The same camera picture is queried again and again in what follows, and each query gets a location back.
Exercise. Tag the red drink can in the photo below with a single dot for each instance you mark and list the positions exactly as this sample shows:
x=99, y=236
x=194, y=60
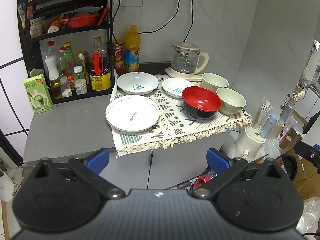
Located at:
x=119, y=67

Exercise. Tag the sauce bottle with yellow cap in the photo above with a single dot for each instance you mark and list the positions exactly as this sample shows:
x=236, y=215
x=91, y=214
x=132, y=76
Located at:
x=69, y=65

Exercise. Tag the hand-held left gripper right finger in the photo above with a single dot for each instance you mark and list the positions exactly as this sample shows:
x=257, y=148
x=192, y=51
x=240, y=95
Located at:
x=217, y=159

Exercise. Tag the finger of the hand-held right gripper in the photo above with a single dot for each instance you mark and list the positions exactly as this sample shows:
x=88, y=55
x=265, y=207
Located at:
x=308, y=153

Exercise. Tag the red cans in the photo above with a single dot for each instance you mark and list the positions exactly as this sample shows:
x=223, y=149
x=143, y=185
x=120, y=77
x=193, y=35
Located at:
x=118, y=51

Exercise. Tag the green drink carton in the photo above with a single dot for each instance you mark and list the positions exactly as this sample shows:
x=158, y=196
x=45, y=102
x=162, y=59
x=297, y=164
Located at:
x=37, y=93

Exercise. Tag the red plastic basket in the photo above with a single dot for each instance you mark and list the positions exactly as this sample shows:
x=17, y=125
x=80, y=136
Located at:
x=82, y=20

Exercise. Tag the white plate with whisk print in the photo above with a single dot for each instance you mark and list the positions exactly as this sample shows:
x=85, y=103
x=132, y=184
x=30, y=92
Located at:
x=175, y=86

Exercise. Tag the clear bottle with red cap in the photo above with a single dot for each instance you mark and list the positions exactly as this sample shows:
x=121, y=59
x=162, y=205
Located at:
x=51, y=48

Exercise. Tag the glass electric kettle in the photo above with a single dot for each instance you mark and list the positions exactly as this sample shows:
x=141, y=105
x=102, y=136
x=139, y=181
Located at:
x=186, y=58

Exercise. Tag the orange juice bottle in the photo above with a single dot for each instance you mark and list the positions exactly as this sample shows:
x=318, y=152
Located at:
x=132, y=55

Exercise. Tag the small glass spice jar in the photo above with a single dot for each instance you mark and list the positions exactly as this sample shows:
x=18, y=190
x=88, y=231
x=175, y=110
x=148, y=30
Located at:
x=65, y=88

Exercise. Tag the small green jar white lid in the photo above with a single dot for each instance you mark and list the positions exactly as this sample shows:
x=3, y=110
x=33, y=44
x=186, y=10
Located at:
x=78, y=73

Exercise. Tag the bundle of wrapped chopsticks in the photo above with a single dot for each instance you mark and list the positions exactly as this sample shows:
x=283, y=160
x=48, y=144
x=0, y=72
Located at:
x=261, y=112

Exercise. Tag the clear plastic bag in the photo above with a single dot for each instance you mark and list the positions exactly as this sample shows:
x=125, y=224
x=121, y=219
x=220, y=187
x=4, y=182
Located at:
x=311, y=212

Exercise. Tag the cream ceramic bowl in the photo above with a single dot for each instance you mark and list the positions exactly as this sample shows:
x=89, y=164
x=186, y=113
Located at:
x=214, y=81
x=231, y=101

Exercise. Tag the white plate with script print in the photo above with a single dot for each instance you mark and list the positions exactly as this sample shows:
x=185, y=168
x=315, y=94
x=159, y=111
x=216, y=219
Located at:
x=137, y=83

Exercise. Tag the orange bottle with white cap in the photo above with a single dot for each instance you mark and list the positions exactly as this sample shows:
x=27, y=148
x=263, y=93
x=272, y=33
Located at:
x=55, y=26

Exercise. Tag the oil bottle with white cap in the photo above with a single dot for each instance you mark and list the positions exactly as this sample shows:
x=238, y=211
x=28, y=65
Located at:
x=53, y=72

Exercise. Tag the light blue bottle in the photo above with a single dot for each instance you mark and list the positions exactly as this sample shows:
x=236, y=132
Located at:
x=269, y=126
x=285, y=115

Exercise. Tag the patterned fringed table mat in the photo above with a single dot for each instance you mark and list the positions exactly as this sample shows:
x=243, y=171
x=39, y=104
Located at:
x=175, y=127

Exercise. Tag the cardboard box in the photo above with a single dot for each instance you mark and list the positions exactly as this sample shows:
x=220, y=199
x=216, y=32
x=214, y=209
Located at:
x=292, y=140

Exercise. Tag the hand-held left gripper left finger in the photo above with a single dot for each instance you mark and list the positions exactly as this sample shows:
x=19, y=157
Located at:
x=98, y=159

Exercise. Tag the large soy sauce bottle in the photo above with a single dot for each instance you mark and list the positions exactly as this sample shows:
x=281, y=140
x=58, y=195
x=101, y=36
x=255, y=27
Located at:
x=100, y=77

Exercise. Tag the cream kettle base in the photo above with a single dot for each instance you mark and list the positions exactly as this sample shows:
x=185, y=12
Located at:
x=175, y=74

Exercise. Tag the black metal shelf rack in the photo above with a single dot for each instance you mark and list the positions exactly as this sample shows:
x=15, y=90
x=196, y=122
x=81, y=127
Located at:
x=32, y=36

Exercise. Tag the large white plate dark rim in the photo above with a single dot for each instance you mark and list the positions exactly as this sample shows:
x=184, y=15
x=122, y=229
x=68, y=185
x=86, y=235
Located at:
x=132, y=113

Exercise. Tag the red and black bowl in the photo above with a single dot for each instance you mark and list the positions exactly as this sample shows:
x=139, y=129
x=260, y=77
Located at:
x=201, y=101

